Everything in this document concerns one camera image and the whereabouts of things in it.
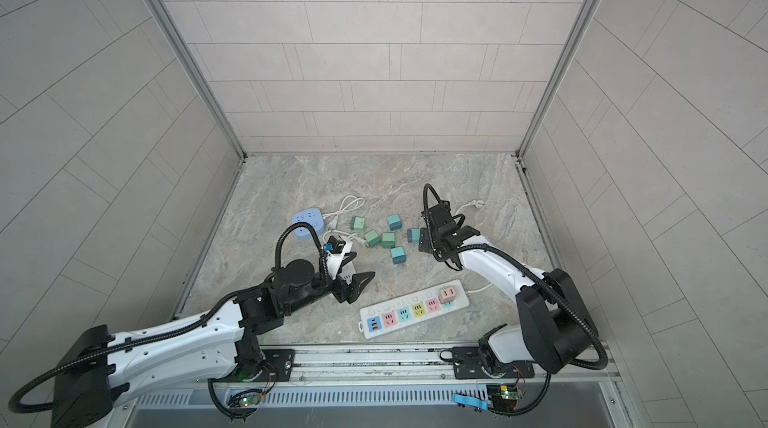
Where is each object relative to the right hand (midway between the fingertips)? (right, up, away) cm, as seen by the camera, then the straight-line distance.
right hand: (430, 240), depth 89 cm
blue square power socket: (-37, +6, +7) cm, 38 cm away
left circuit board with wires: (-42, -30, -25) cm, 57 cm away
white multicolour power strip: (-9, -16, -12) cm, 22 cm away
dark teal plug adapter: (-5, +1, +4) cm, 6 cm away
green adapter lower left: (-18, 0, +2) cm, 18 cm away
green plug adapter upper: (-23, +4, +7) cm, 24 cm away
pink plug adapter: (+3, -11, -13) cm, 17 cm away
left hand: (-16, -2, -18) cm, 24 cm away
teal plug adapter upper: (-11, +4, +7) cm, 13 cm away
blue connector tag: (+6, -31, -24) cm, 39 cm away
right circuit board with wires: (+15, -32, -21) cm, 41 cm away
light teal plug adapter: (-10, -4, 0) cm, 11 cm away
